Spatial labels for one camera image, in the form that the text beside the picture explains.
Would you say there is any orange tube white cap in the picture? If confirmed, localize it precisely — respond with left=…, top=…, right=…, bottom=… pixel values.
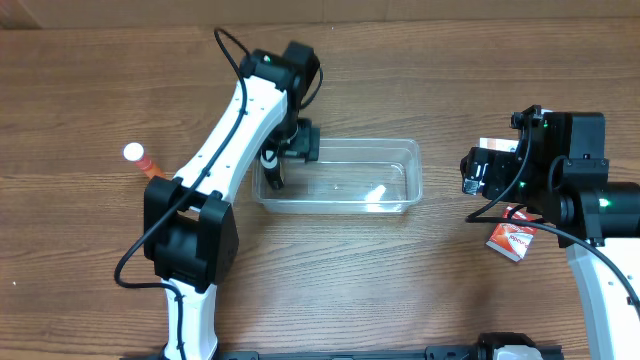
left=122, top=142, right=165, bottom=179

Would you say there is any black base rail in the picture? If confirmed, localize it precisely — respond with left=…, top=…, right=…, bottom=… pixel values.
left=119, top=332, right=566, bottom=360

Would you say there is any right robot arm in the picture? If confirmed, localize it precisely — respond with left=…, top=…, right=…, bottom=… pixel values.
left=460, top=105, right=639, bottom=359

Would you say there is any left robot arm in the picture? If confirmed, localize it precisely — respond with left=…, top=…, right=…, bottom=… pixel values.
left=143, top=42, right=322, bottom=359

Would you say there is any white Hansaplast plaster box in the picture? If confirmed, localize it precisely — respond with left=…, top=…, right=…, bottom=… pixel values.
left=478, top=138, right=519, bottom=153

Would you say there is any black bottle white cap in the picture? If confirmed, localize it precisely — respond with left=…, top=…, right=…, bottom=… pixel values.
left=260, top=149, right=279, bottom=172

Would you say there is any clear plastic container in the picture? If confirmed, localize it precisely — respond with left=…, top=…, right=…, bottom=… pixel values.
left=252, top=138, right=423, bottom=214

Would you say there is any red caplet box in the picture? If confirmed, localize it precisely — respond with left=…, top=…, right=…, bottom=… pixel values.
left=486, top=223, right=537, bottom=262

